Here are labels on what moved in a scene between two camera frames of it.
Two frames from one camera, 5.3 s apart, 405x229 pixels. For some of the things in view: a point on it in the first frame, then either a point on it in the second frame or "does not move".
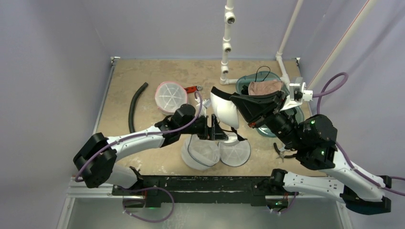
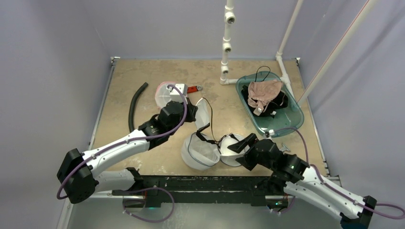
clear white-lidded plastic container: (201, 154) does not move
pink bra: (261, 87) does not move
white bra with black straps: (226, 109) → (202, 118)
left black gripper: (213, 133) → (191, 110)
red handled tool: (193, 88) does not move
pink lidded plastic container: (169, 96) does not move
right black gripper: (265, 112) → (250, 149)
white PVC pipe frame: (229, 18) does not move
